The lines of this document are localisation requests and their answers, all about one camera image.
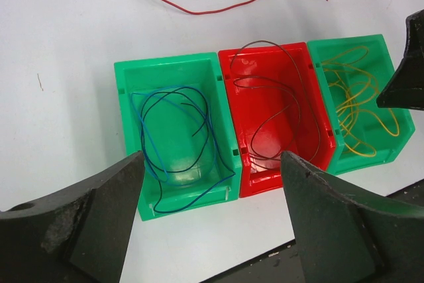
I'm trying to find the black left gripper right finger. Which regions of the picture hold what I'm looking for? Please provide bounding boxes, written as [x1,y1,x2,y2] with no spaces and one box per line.
[280,151,423,282]

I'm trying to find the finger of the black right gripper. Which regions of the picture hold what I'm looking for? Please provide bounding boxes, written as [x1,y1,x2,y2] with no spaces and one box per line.
[376,11,423,110]

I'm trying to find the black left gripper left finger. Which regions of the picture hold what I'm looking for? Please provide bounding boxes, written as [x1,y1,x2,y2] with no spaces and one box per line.
[1,151,144,282]

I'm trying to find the yellow cable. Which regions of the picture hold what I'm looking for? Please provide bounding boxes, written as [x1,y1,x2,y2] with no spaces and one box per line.
[319,46,400,157]

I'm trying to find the light blue cable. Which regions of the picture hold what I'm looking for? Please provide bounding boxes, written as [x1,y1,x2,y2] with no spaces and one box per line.
[130,86,219,187]

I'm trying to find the brown cable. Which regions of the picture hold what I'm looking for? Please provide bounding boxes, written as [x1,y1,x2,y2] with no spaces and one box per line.
[230,40,324,162]

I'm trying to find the dark blue cable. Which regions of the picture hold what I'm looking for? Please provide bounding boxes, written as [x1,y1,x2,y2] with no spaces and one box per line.
[140,87,237,214]

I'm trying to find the right green plastic bin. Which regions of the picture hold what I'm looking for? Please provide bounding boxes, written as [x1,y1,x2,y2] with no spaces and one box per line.
[307,34,415,175]

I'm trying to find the green plastic bin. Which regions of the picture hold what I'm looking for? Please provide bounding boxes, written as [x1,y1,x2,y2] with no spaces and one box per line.
[307,34,415,175]
[114,52,242,221]

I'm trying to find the red plastic bin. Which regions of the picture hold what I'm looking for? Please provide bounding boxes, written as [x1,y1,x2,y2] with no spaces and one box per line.
[218,42,336,198]

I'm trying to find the left green plastic bin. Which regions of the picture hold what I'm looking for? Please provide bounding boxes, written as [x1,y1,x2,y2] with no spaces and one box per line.
[114,52,242,221]

